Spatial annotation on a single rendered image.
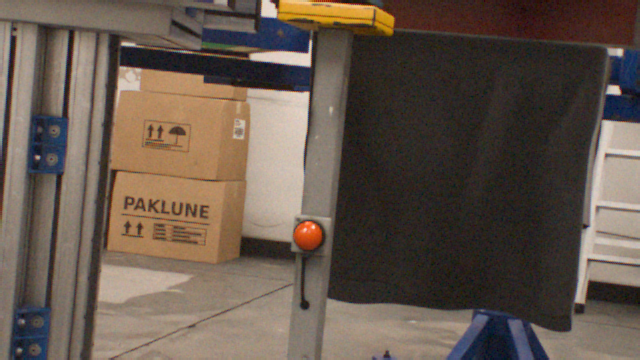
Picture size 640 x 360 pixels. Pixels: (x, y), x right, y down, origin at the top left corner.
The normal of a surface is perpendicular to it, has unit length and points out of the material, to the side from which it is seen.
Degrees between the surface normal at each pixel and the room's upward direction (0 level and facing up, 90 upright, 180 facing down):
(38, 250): 90
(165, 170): 92
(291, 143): 90
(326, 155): 90
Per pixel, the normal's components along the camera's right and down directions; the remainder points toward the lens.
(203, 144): -0.29, 0.03
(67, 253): -0.03, 0.05
